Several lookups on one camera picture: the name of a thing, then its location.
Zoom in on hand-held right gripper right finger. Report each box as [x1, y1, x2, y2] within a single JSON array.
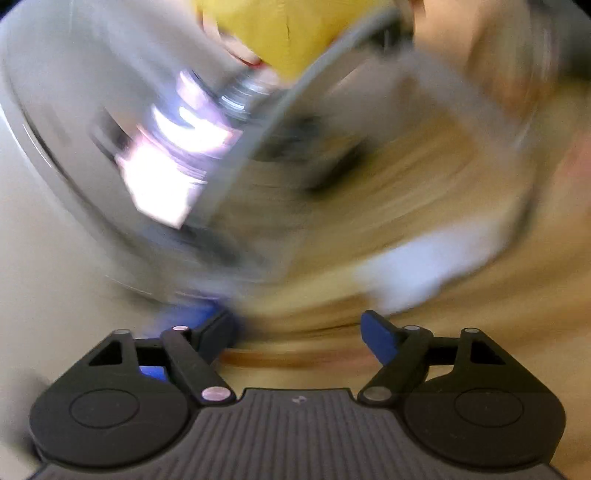
[[357, 309, 509, 407]]

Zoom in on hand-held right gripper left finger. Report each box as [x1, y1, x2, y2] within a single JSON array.
[[87, 300, 244, 408]]

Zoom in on white tissue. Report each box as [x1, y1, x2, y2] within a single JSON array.
[[355, 230, 514, 315]]

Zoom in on shiny metal object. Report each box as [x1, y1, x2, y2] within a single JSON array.
[[92, 68, 274, 232]]

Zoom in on yellow object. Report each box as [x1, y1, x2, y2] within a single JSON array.
[[191, 0, 394, 88]]

